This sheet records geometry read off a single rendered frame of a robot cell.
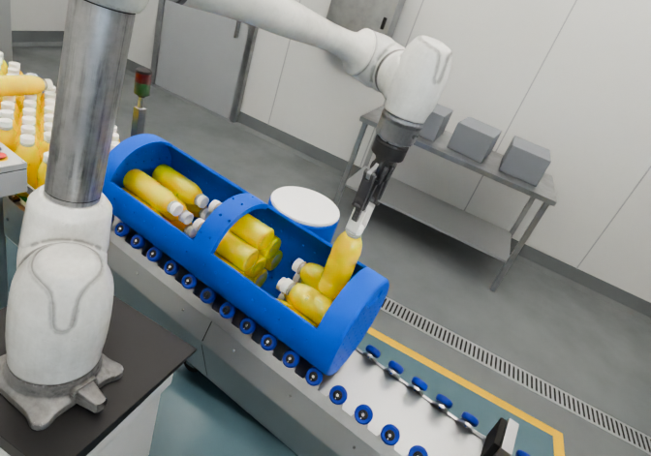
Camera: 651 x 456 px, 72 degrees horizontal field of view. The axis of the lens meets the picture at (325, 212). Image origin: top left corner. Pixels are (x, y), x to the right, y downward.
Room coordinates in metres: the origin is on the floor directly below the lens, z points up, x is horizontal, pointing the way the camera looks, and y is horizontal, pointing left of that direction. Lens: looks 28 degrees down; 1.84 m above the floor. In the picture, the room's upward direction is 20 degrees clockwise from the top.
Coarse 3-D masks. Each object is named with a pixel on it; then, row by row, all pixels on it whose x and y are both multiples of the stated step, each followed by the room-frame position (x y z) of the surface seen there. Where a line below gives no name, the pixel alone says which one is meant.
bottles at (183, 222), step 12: (144, 204) 1.08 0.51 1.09; (192, 204) 1.20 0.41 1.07; (168, 216) 1.12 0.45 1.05; (180, 216) 1.12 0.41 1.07; (192, 216) 1.13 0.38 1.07; (204, 216) 1.19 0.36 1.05; (180, 228) 1.15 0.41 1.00; (192, 228) 1.15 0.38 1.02; (264, 264) 1.04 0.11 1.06; (276, 264) 1.11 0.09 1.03; (252, 276) 0.99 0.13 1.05; (264, 276) 1.06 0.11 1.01; (276, 288) 0.97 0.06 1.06; (288, 300) 0.93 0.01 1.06; (312, 324) 0.84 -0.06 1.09
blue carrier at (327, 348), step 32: (128, 160) 1.18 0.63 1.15; (160, 160) 1.30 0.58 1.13; (192, 160) 1.24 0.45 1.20; (224, 192) 1.24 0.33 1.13; (128, 224) 1.06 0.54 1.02; (160, 224) 0.98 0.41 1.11; (224, 224) 0.96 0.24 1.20; (288, 224) 1.12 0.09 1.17; (192, 256) 0.93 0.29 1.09; (288, 256) 1.13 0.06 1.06; (320, 256) 1.09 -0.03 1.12; (224, 288) 0.89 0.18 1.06; (256, 288) 0.85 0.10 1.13; (352, 288) 0.85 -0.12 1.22; (384, 288) 0.93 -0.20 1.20; (256, 320) 0.86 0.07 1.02; (288, 320) 0.81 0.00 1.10; (352, 320) 0.79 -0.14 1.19; (320, 352) 0.77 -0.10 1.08; (352, 352) 0.92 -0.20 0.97
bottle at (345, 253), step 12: (336, 240) 0.92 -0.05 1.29; (348, 240) 0.91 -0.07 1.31; (360, 240) 0.93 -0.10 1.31; (336, 252) 0.90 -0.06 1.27; (348, 252) 0.90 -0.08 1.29; (360, 252) 0.92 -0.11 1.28; (336, 264) 0.90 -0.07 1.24; (348, 264) 0.90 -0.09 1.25; (324, 276) 0.91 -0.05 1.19; (336, 276) 0.90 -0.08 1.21; (348, 276) 0.91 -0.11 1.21; (324, 288) 0.90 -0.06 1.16; (336, 288) 0.90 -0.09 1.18
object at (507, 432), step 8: (496, 424) 0.77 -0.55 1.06; (504, 424) 0.76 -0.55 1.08; (512, 424) 0.76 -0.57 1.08; (496, 432) 0.73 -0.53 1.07; (504, 432) 0.74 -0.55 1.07; (512, 432) 0.74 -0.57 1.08; (488, 440) 0.74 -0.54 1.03; (496, 440) 0.71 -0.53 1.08; (504, 440) 0.71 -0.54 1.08; (512, 440) 0.72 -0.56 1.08; (488, 448) 0.70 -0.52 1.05; (496, 448) 0.69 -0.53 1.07; (504, 448) 0.68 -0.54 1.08; (512, 448) 0.69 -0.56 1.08
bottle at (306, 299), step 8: (288, 288) 0.90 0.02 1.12; (296, 288) 0.89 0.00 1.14; (304, 288) 0.89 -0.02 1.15; (312, 288) 0.90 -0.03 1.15; (296, 296) 0.87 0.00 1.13; (304, 296) 0.87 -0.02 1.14; (312, 296) 0.87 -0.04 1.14; (320, 296) 0.88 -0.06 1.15; (296, 304) 0.86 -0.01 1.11; (304, 304) 0.86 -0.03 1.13; (312, 304) 0.86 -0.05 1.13; (320, 304) 0.86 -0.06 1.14; (328, 304) 0.86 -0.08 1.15; (304, 312) 0.85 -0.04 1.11; (312, 312) 0.85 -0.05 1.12; (320, 312) 0.84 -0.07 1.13; (312, 320) 0.85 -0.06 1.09; (320, 320) 0.84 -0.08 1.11
